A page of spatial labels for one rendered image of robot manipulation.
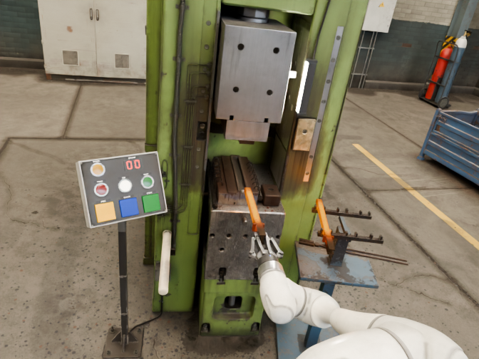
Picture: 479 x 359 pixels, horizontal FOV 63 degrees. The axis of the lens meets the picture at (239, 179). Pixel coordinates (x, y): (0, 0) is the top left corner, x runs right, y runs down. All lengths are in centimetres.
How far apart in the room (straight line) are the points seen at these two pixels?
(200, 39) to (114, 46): 531
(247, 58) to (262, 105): 22
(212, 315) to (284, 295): 122
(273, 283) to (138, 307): 155
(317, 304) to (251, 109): 90
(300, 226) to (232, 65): 106
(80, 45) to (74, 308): 510
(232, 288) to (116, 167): 96
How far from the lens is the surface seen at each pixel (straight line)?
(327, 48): 194
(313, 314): 132
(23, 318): 278
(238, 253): 210
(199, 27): 182
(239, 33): 170
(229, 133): 181
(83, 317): 270
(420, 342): 81
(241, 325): 251
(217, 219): 196
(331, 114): 205
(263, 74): 175
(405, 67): 976
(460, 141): 547
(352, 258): 225
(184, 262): 238
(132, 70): 718
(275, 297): 125
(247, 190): 183
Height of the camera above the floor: 196
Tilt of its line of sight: 28 degrees down
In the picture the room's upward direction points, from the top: 8 degrees clockwise
